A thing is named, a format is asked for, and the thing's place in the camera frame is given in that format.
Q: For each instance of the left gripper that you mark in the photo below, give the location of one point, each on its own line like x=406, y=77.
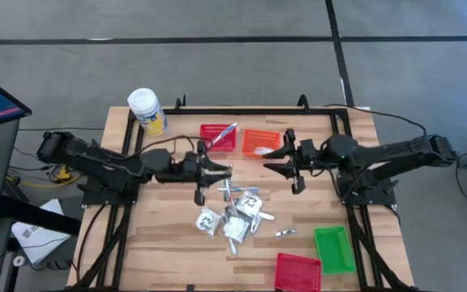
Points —
x=201, y=190

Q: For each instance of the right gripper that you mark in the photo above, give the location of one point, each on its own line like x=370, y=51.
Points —
x=298, y=186

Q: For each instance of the bagged toothbrush teal grip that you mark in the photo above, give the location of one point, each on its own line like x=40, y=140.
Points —
x=225, y=134
x=241, y=189

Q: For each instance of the bagged black comb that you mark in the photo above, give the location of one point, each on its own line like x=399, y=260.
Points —
x=229, y=213

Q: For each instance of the bagged white cotton balls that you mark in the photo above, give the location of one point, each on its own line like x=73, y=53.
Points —
x=236, y=229

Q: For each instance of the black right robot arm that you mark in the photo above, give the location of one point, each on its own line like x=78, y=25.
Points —
x=399, y=152

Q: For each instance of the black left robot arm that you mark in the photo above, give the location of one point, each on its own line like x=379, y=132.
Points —
x=95, y=156

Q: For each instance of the small red mesh basket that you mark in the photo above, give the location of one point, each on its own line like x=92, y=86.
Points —
x=207, y=142

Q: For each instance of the orange mesh basket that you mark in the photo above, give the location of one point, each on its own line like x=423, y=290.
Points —
x=258, y=138

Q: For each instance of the bagged silver nail clipper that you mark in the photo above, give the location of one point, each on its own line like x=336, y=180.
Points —
x=266, y=216
x=286, y=232
x=256, y=226

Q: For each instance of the Lysol wipes canister yellow label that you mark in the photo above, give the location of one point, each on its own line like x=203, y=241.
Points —
x=146, y=107

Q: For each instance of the green plastic bin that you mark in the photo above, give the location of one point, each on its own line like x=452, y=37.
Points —
x=334, y=251

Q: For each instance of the large red mesh basket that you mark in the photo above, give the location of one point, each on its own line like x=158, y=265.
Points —
x=297, y=273

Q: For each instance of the black cart leg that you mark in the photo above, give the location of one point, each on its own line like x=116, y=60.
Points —
x=39, y=215

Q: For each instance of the white paper sheets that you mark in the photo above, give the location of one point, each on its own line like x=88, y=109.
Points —
x=35, y=239

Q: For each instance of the white tape roll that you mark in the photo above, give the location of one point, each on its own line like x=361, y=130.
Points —
x=15, y=261

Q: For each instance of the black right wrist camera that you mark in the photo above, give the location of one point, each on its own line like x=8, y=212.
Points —
x=309, y=152

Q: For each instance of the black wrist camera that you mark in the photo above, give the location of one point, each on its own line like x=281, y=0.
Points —
x=185, y=169
x=309, y=152

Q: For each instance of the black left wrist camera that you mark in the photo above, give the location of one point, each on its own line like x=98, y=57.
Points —
x=185, y=169

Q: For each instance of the black aluminium rig frame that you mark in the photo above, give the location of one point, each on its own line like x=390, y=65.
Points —
x=258, y=110

